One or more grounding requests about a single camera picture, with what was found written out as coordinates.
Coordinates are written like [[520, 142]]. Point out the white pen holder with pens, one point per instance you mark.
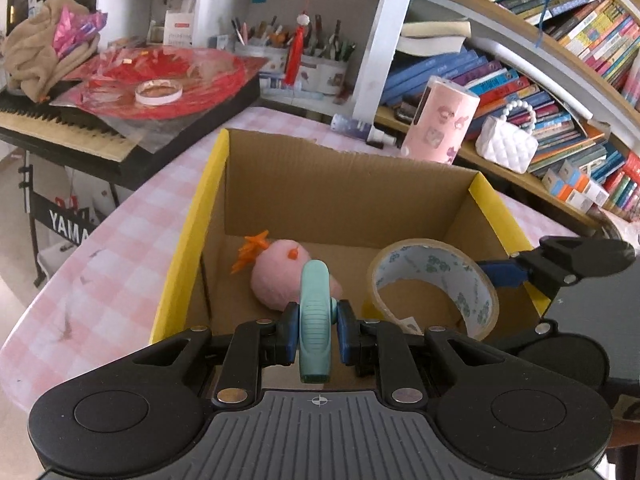
[[310, 67]]

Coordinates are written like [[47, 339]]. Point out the small desk calendar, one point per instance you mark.
[[178, 27]]

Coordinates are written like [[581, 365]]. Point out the black electronic keyboard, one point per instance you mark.
[[65, 135]]

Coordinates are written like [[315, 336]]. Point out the row of shelf-top books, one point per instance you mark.
[[595, 25]]

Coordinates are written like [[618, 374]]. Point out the black keyboard stand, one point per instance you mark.
[[55, 230]]

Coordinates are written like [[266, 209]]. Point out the row of slanted books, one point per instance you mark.
[[560, 125]]

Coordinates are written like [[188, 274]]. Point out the pink plush toy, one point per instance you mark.
[[280, 272]]

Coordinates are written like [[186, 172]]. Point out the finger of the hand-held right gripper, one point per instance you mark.
[[502, 272], [537, 334]]

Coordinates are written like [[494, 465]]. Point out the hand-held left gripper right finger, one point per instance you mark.
[[346, 335]]

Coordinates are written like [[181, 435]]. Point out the white tape roll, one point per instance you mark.
[[158, 92]]

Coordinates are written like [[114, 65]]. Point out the pink cylindrical container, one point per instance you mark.
[[442, 120]]

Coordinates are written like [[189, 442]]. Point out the orange and white box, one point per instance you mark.
[[560, 190], [587, 185]]

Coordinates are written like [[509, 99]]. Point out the beige cloth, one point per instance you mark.
[[35, 45]]

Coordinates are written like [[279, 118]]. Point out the red tassel ornament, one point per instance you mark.
[[295, 55]]

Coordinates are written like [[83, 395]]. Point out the red plastic sheets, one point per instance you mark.
[[210, 72]]

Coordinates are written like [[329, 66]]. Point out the small spray bottle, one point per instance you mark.
[[357, 127]]

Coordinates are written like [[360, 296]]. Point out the white bookshelf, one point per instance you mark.
[[382, 45]]

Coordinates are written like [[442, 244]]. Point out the yellow cardboard box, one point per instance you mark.
[[350, 195]]

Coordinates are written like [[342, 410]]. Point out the cream lying book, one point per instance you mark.
[[432, 37]]

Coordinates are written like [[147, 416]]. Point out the pink foil wrapper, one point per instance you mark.
[[75, 30]]

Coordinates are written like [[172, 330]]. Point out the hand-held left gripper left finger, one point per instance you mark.
[[287, 335]]

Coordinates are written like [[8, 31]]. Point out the white quilted handbag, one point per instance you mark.
[[507, 142]]

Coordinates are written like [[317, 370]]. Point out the clear packing tape roll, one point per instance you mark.
[[435, 265]]

